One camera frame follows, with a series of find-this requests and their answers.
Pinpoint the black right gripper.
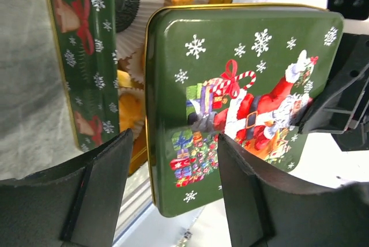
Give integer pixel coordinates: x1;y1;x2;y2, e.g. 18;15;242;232
299;0;368;152

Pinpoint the white paper cup back left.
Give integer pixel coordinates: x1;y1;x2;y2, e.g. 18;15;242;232
116;0;164;58

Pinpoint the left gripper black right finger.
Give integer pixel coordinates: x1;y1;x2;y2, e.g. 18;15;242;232
218;134;368;246

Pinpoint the white paper cup middle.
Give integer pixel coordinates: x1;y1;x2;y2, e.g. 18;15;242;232
119;47;145;84

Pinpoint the green christmas cookie tin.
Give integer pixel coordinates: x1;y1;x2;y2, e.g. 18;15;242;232
42;0;239;175

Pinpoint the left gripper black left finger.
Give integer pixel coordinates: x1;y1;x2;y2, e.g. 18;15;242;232
1;130;133;246

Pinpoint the orange pineapple cookie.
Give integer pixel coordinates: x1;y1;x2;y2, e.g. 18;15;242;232
117;70;145;134

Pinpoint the gold tin lid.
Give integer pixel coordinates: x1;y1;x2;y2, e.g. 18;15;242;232
145;3;344;218

